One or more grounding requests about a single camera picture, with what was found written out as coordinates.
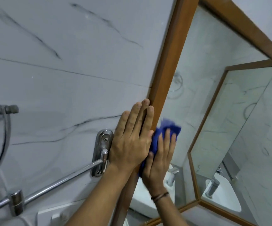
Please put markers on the person's left middle finger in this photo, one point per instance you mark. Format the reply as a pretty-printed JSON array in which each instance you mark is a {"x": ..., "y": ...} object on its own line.
[{"x": 142, "y": 117}]

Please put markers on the person's left little finger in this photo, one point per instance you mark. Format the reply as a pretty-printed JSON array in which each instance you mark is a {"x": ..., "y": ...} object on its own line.
[{"x": 123, "y": 123}]

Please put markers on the person's left forearm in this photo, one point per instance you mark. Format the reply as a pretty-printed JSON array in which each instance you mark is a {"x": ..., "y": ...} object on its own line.
[{"x": 103, "y": 197}]

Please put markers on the wooden framed mirror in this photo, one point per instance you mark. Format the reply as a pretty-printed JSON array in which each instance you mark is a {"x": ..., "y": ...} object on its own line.
[{"x": 171, "y": 58}]

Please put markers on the person's right thumb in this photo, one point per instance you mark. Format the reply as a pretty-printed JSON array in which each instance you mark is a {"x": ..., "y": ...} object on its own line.
[{"x": 150, "y": 159}]

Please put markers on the person's right middle finger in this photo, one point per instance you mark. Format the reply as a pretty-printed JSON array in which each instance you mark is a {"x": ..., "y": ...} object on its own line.
[{"x": 166, "y": 144}]

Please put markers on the blue cleaning cloth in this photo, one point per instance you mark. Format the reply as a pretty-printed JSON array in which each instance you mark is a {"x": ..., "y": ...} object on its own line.
[{"x": 156, "y": 138}]

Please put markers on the chrome towel rail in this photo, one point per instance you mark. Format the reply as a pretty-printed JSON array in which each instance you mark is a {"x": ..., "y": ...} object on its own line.
[{"x": 103, "y": 138}]

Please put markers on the person's right forearm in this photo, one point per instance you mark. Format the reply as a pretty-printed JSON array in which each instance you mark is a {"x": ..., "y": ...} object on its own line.
[{"x": 171, "y": 213}]

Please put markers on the person's left hand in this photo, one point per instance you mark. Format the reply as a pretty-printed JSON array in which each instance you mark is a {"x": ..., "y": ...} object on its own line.
[{"x": 129, "y": 148}]

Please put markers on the brown thread wristband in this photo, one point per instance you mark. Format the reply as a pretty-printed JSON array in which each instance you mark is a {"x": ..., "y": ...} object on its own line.
[{"x": 159, "y": 196}]

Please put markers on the person's right hand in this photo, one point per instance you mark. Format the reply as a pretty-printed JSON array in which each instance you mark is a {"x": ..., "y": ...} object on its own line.
[{"x": 158, "y": 169}]

